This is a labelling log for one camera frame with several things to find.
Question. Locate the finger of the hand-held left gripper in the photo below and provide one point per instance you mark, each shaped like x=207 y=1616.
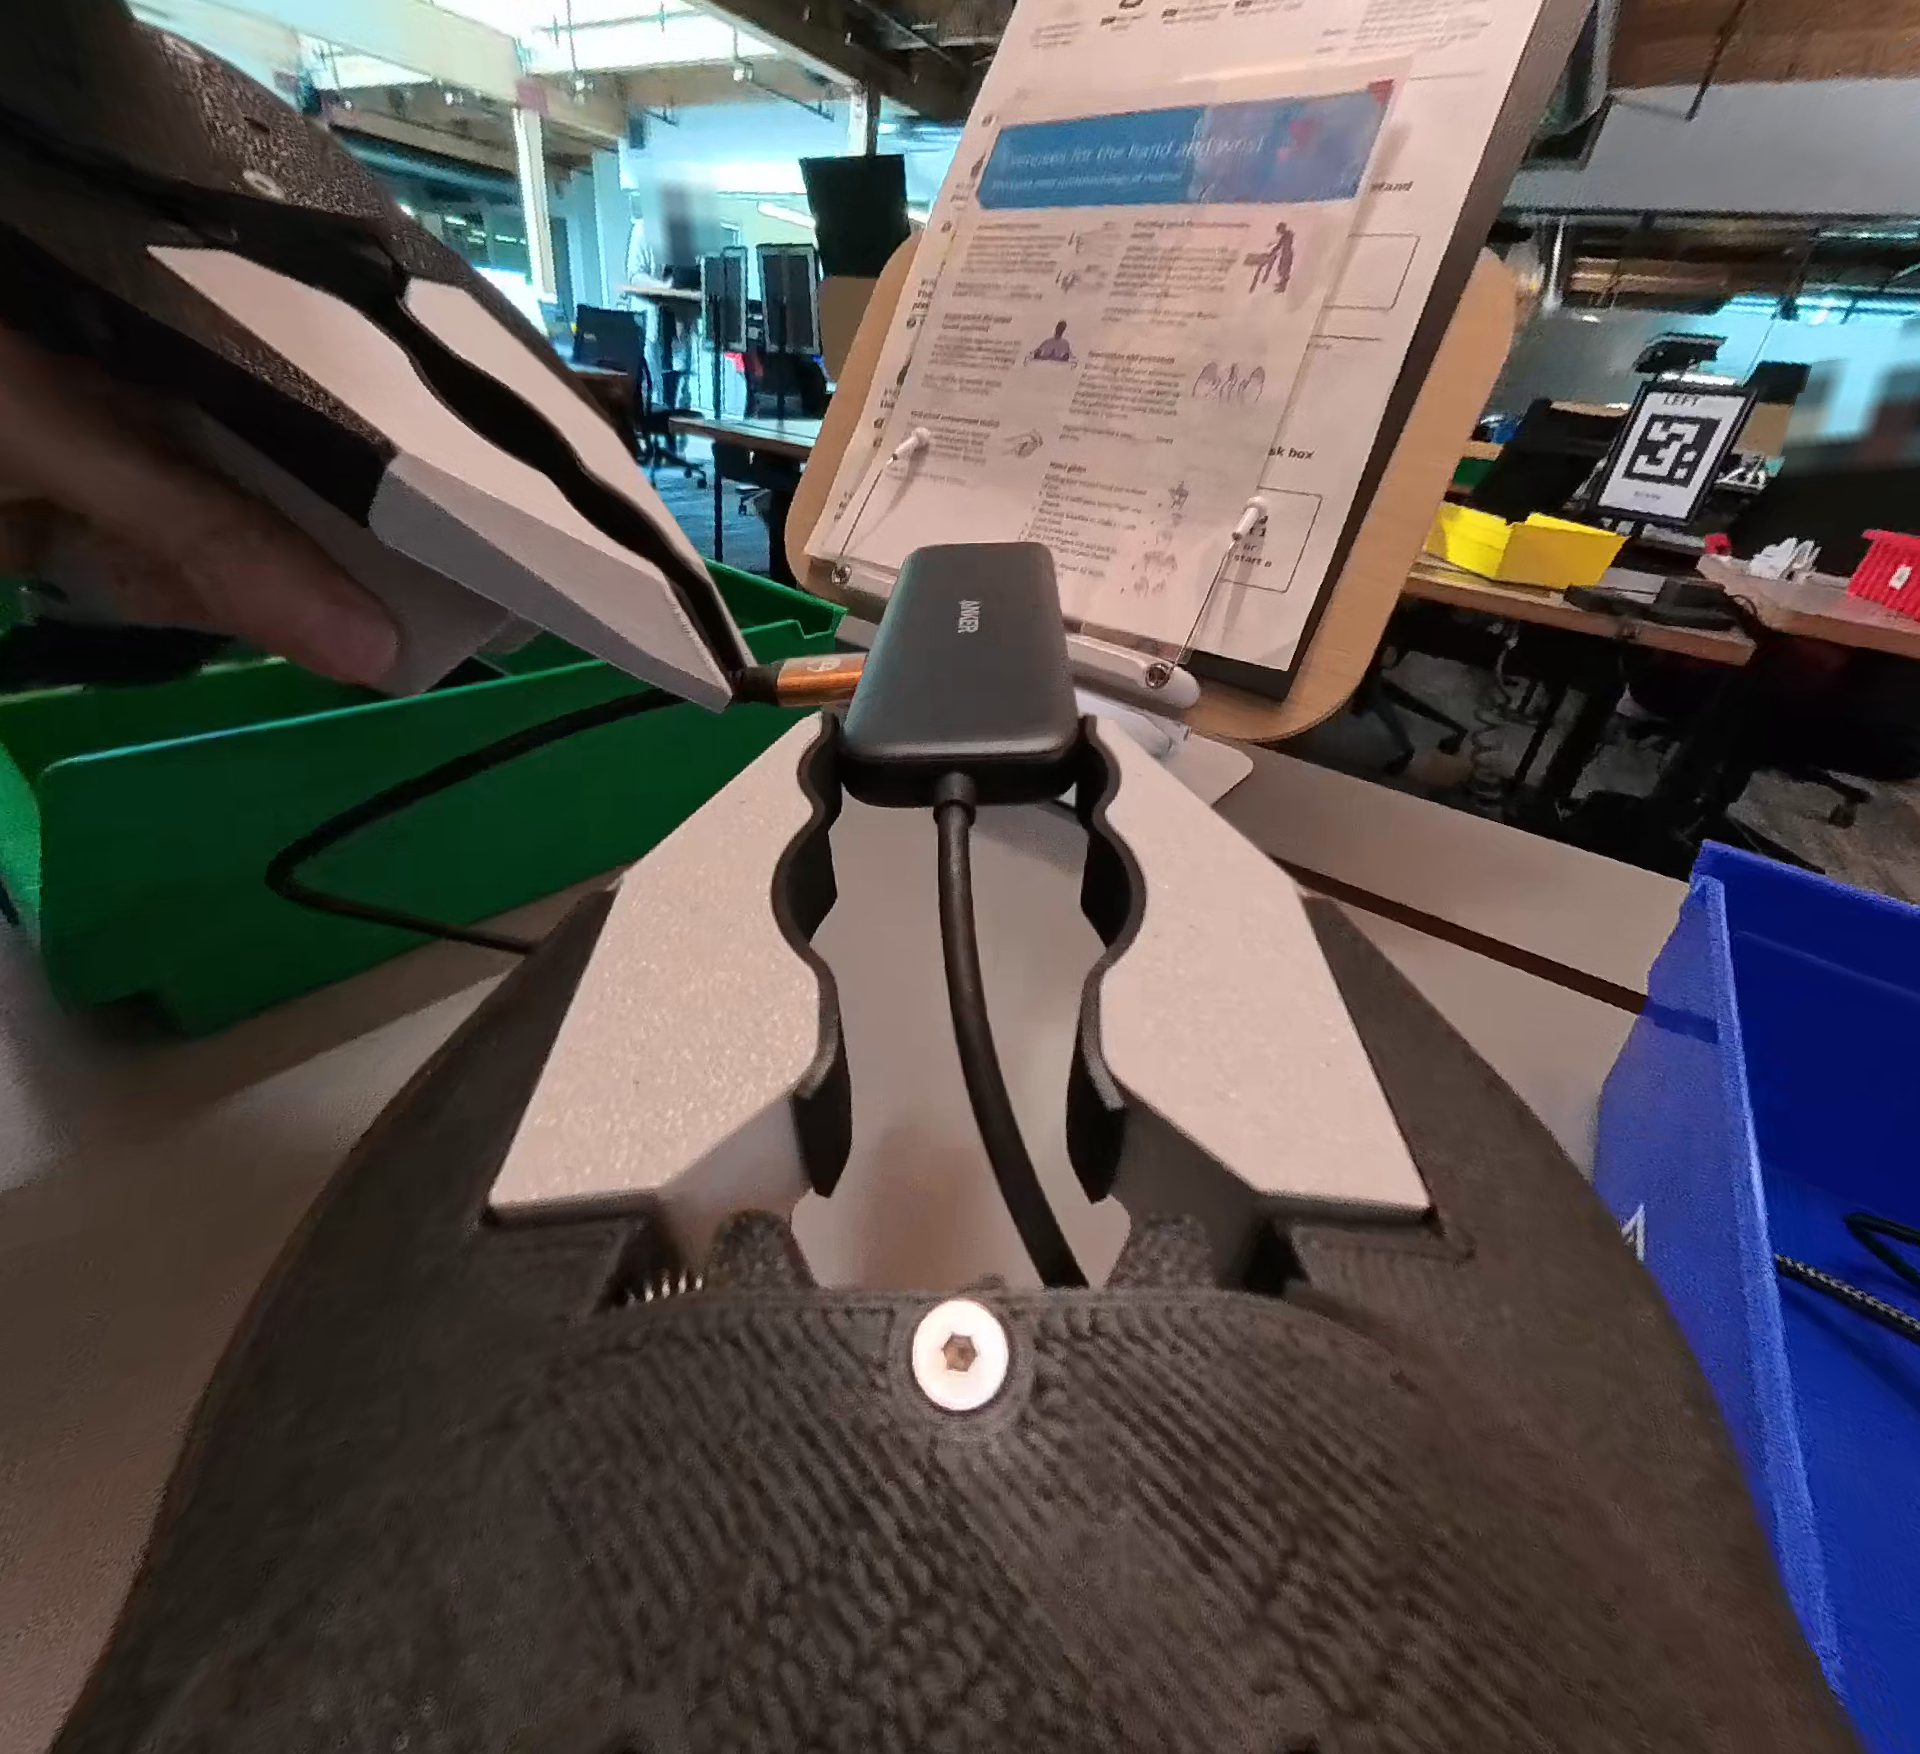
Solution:
x=510 y=360
x=448 y=462

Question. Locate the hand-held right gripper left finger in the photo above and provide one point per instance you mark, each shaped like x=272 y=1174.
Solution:
x=673 y=1035

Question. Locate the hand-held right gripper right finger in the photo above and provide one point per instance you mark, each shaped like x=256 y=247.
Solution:
x=1246 y=1035

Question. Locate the green plastic bin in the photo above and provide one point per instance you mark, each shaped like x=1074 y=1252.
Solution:
x=303 y=853

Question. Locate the black usb hub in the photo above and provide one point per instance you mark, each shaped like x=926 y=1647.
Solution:
x=962 y=675

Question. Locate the blue plastic bin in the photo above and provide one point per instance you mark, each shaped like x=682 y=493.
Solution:
x=1727 y=1186

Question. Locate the person's left hand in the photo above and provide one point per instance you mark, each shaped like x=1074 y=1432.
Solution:
x=151 y=512

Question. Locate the black office chair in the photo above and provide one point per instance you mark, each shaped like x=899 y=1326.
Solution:
x=610 y=353

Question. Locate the wooden table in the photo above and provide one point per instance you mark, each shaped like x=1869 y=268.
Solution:
x=750 y=431
x=1591 y=614

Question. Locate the black panel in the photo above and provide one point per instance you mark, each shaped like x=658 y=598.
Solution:
x=854 y=210

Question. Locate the wooden document stand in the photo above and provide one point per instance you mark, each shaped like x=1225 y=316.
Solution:
x=1426 y=554

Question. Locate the yellow plastic bin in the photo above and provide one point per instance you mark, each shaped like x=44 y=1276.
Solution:
x=1546 y=554

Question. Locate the black desktop device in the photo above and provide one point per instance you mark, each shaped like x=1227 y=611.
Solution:
x=1650 y=602

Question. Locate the blue header laminated sheet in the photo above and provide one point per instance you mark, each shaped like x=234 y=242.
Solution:
x=1137 y=360

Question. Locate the black white marker sign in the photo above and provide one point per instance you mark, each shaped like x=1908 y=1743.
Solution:
x=1673 y=448

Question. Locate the red plastic bin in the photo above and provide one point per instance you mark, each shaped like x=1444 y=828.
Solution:
x=1889 y=577

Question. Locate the white instruction sheet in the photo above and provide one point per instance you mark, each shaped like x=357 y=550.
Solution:
x=1439 y=17

